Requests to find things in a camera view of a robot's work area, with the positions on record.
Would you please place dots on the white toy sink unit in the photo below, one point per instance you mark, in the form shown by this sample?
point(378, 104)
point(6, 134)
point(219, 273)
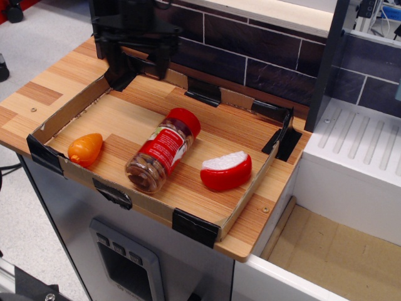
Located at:
point(336, 233)

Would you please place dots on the orange toy carrot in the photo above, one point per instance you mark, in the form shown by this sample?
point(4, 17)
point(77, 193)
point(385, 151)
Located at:
point(85, 150)

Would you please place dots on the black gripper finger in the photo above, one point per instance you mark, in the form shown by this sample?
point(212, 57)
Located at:
point(115, 57)
point(163, 54)

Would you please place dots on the dark grey vertical post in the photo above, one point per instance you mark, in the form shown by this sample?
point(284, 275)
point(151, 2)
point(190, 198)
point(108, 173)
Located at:
point(319, 100)

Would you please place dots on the red white toy cheese wedge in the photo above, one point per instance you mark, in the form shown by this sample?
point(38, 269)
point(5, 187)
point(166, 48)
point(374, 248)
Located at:
point(226, 172)

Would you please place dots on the cardboard fence with black tape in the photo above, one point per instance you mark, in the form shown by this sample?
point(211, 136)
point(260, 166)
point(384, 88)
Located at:
point(74, 99)

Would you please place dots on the dark left shelf post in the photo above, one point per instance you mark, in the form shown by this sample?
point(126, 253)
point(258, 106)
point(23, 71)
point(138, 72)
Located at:
point(99, 47)

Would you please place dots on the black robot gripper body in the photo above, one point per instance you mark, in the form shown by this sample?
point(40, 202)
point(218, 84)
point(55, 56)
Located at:
point(133, 24)

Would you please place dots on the grey toy oven panel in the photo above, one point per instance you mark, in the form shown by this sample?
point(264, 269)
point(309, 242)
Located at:
point(133, 268)

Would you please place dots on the basil bottle with red lid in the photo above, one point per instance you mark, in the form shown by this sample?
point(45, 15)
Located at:
point(149, 168)

